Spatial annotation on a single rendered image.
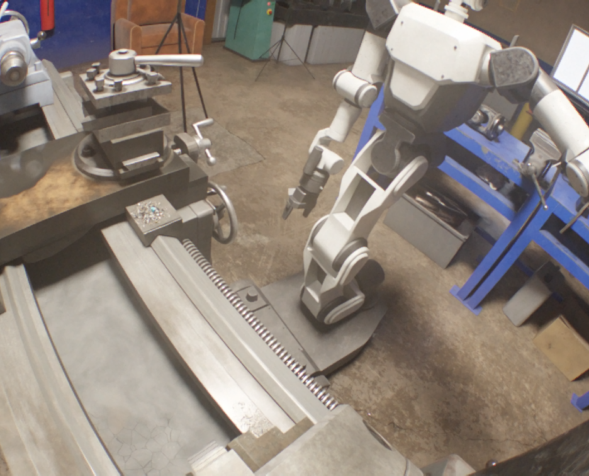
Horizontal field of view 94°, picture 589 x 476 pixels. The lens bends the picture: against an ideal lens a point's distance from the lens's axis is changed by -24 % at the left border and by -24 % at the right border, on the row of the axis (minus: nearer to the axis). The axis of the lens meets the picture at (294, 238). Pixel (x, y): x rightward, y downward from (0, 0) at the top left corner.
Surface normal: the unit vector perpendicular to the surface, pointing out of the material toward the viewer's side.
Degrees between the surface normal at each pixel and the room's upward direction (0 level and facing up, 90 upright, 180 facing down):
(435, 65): 87
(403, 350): 0
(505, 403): 0
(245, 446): 26
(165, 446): 9
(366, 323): 0
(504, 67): 76
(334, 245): 67
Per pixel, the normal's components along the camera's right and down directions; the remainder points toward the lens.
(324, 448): 0.47, -0.79
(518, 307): -0.85, 0.22
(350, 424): 0.62, -0.77
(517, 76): -0.75, 0.07
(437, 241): -0.68, 0.40
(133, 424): 0.37, -0.53
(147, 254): 0.20, -0.70
